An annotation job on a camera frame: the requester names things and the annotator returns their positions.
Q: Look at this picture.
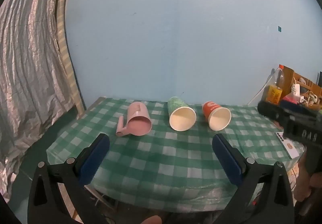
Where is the left hand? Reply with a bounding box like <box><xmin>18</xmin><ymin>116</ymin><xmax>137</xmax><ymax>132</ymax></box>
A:
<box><xmin>141</xmin><ymin>215</ymin><xmax>162</xmax><ymax>224</ymax></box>

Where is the green paper cup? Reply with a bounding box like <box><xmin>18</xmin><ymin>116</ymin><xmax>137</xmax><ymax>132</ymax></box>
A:
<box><xmin>168</xmin><ymin>97</ymin><xmax>196</xmax><ymax>132</ymax></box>

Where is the striped beige curtain edge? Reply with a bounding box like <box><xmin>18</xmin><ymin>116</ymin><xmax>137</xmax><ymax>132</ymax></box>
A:
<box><xmin>56</xmin><ymin>0</ymin><xmax>85</xmax><ymax>116</ymax></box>

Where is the orange juice bottle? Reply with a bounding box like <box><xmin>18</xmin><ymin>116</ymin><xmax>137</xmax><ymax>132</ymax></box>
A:
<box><xmin>265</xmin><ymin>64</ymin><xmax>284</xmax><ymax>105</ymax></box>

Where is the white smartphone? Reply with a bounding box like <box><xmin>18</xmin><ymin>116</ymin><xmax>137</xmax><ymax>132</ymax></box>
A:
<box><xmin>275</xmin><ymin>132</ymin><xmax>300</xmax><ymax>159</ymax></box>

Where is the pink plastic mug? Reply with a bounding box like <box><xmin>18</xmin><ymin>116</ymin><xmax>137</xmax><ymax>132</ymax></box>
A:
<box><xmin>116</xmin><ymin>102</ymin><xmax>152</xmax><ymax>137</ymax></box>

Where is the right hand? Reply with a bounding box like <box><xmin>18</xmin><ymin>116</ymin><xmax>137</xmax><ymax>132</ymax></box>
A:
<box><xmin>294</xmin><ymin>152</ymin><xmax>322</xmax><ymax>202</ymax></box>

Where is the green checkered tablecloth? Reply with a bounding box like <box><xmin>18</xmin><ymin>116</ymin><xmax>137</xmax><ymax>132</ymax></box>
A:
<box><xmin>46</xmin><ymin>97</ymin><xmax>305</xmax><ymax>213</ymax></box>

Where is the wooden desk organizer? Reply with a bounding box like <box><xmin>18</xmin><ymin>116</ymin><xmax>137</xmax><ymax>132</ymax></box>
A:
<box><xmin>281</xmin><ymin>66</ymin><xmax>321</xmax><ymax>111</ymax></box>

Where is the white cable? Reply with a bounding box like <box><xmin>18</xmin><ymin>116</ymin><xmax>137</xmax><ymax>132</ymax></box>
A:
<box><xmin>247</xmin><ymin>73</ymin><xmax>276</xmax><ymax>107</ymax></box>

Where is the silver foil curtain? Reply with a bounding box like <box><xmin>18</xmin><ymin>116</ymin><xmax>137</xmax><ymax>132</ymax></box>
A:
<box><xmin>1</xmin><ymin>0</ymin><xmax>74</xmax><ymax>201</ymax></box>

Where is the orange paper cup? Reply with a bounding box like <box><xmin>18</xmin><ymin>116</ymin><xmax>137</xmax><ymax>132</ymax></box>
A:
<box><xmin>202</xmin><ymin>101</ymin><xmax>231</xmax><ymax>132</ymax></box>

